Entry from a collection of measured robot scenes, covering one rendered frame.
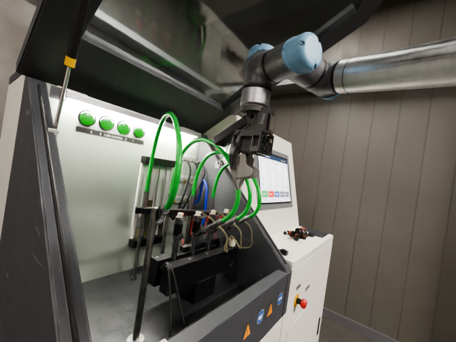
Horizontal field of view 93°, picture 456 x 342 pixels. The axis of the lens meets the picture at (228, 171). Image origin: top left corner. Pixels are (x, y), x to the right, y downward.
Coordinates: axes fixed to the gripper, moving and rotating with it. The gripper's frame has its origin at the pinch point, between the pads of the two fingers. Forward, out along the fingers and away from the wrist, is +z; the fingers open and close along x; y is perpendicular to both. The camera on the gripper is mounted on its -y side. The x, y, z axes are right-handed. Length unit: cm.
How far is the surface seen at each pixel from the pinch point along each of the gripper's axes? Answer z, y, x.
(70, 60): -21.5, -24.4, -32.8
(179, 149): -6.2, -5.7, -15.8
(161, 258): 26.6, -21.0, -3.9
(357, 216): 21, 10, 195
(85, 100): -18, -44, -23
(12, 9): -94, -191, -28
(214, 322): 29.7, 5.8, -8.9
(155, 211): 9.2, -12.3, -15.1
